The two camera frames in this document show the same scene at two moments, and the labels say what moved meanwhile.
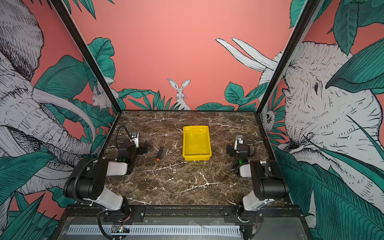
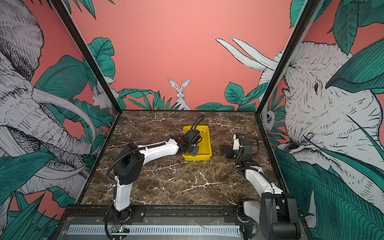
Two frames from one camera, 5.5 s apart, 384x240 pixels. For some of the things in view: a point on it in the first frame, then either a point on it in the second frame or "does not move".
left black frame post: (64, 14) does not move
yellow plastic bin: (196, 143) does not move
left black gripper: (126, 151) -> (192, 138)
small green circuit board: (120, 229) does not move
